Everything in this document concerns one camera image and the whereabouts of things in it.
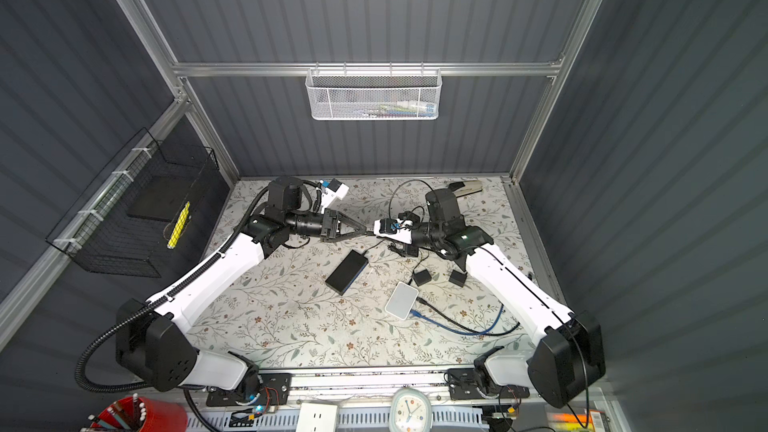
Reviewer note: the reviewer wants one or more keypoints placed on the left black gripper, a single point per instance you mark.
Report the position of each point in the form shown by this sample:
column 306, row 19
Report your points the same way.
column 336, row 219

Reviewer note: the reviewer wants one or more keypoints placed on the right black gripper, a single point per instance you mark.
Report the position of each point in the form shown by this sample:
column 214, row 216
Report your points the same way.
column 410, row 250

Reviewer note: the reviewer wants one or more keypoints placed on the black network switch box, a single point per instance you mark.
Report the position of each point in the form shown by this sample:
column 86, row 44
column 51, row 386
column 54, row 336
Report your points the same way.
column 346, row 272

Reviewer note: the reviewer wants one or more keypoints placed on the small black adapter with cable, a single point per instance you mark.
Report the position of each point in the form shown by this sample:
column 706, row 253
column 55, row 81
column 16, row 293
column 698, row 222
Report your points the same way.
column 458, row 278

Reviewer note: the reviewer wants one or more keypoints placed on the white network switch box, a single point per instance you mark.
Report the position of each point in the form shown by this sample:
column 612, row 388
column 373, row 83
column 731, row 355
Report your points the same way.
column 401, row 301

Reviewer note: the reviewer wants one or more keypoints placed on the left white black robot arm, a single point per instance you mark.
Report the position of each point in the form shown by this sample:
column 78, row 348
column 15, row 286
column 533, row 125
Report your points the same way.
column 150, row 336

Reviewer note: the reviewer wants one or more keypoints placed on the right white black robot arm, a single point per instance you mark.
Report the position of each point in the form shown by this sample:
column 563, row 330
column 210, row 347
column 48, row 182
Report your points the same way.
column 568, row 355

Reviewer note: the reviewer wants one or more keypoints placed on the floral patterned table mat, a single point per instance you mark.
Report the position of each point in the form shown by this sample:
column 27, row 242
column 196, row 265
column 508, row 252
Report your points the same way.
column 280, row 314

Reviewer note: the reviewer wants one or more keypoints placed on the black white stapler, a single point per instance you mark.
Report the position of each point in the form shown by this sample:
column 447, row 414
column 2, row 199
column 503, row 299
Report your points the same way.
column 465, row 187

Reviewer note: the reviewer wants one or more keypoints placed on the yellow marker in basket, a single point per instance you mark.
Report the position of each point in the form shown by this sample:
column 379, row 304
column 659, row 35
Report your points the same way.
column 179, row 226

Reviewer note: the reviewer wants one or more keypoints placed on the white analog clock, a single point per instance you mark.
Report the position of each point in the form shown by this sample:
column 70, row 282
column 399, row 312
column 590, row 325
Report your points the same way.
column 411, row 411

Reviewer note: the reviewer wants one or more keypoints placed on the black pad in basket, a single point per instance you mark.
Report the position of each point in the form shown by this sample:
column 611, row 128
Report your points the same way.
column 161, row 199

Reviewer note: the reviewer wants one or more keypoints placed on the red pencil cup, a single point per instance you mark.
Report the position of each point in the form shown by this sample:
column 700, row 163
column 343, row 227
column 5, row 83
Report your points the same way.
column 139, row 413

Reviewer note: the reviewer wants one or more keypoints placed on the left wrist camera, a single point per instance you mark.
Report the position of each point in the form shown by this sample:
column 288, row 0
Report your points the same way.
column 331, row 192

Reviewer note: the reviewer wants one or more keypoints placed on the white wire mesh basket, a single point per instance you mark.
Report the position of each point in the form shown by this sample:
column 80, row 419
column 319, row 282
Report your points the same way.
column 374, row 97

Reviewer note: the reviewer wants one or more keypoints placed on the black wire wall basket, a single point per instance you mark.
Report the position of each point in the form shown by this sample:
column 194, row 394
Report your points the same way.
column 101, row 238

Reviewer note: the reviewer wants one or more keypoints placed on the white wall power socket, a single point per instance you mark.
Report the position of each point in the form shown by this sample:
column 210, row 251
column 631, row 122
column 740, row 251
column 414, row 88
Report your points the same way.
column 317, row 417

